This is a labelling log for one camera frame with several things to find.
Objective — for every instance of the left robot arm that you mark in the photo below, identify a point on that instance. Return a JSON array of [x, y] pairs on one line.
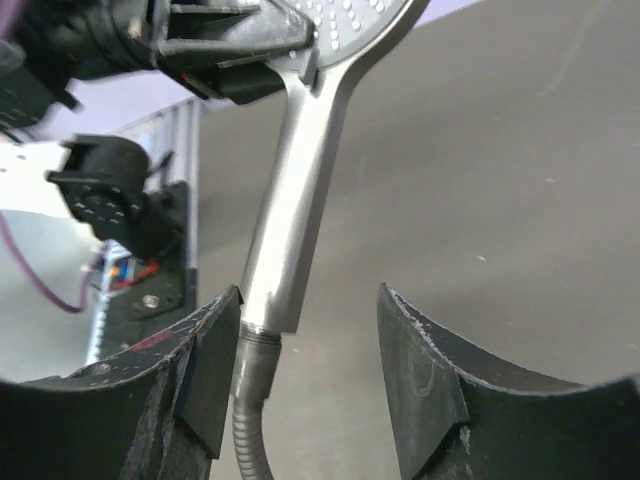
[[103, 178]]

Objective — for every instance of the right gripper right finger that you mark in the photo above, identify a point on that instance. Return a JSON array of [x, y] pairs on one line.
[[459, 412]]

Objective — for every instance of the aluminium rail frame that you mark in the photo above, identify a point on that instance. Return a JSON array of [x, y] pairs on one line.
[[169, 137]]

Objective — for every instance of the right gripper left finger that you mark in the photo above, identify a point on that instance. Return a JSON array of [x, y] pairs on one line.
[[153, 411]]

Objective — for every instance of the grey shower head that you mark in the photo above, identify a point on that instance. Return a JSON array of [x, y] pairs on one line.
[[349, 38]]

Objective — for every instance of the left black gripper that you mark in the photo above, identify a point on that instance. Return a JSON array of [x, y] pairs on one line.
[[215, 49]]

